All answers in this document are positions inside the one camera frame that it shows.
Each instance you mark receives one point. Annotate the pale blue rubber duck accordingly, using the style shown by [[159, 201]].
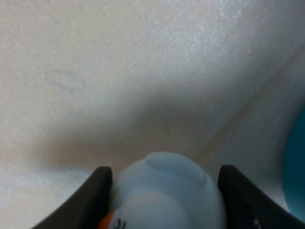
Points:
[[164, 191]]

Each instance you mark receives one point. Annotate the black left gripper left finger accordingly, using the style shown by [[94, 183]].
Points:
[[86, 207]]

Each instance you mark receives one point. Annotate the teal saucepan with handle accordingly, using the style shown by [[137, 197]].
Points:
[[294, 168]]

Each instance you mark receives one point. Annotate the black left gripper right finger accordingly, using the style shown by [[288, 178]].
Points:
[[247, 207]]

